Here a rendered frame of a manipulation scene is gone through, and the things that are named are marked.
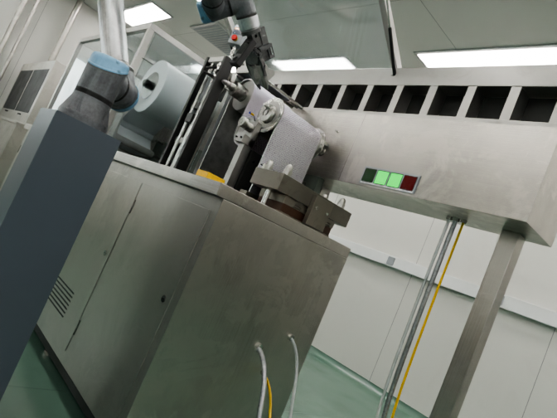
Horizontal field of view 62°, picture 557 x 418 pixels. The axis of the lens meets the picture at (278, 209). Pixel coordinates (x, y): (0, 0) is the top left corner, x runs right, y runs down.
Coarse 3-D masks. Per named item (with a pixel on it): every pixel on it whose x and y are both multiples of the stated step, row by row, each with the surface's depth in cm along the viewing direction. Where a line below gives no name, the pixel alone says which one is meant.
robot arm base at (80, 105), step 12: (72, 96) 138; (84, 96) 138; (96, 96) 139; (60, 108) 138; (72, 108) 137; (84, 108) 137; (96, 108) 139; (108, 108) 143; (84, 120) 137; (96, 120) 139; (108, 120) 145
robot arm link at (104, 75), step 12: (96, 60) 139; (108, 60) 139; (84, 72) 140; (96, 72) 139; (108, 72) 140; (120, 72) 142; (84, 84) 139; (96, 84) 139; (108, 84) 140; (120, 84) 144; (108, 96) 141; (120, 96) 149
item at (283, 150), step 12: (276, 132) 176; (276, 144) 177; (288, 144) 181; (300, 144) 185; (264, 156) 175; (276, 156) 178; (288, 156) 182; (300, 156) 186; (312, 156) 190; (276, 168) 180; (300, 168) 188; (300, 180) 189
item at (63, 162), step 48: (48, 144) 130; (96, 144) 138; (0, 192) 141; (48, 192) 132; (96, 192) 140; (0, 240) 127; (48, 240) 135; (0, 288) 129; (48, 288) 137; (0, 336) 132; (0, 384) 134
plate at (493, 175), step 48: (336, 144) 197; (384, 144) 180; (432, 144) 165; (480, 144) 152; (528, 144) 141; (336, 192) 220; (384, 192) 175; (432, 192) 158; (480, 192) 146; (528, 192) 136; (528, 240) 153
